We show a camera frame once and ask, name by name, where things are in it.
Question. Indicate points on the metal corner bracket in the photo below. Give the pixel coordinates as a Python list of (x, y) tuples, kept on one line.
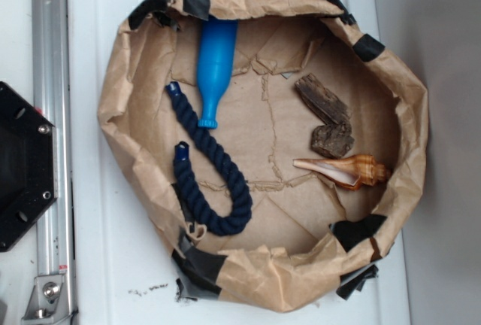
[(49, 302)]

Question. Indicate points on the orange conch seashell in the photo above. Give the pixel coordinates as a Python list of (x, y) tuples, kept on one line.
[(349, 173)]

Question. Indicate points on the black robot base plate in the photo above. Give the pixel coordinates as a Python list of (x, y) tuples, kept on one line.
[(28, 181)]

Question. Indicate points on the aluminium extrusion rail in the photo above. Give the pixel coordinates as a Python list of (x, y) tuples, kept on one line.
[(55, 229)]

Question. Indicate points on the white plastic tray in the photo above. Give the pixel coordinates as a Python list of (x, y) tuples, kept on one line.
[(124, 273)]

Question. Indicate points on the blue plastic bottle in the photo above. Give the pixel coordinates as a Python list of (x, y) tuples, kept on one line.
[(215, 65)]

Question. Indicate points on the dark brown rock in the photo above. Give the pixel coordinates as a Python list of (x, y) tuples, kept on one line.
[(332, 140)]

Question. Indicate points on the brown wood bark piece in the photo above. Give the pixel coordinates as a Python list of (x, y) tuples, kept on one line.
[(321, 101)]

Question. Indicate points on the brown paper bin liner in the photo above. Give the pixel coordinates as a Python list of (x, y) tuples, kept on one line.
[(306, 232)]

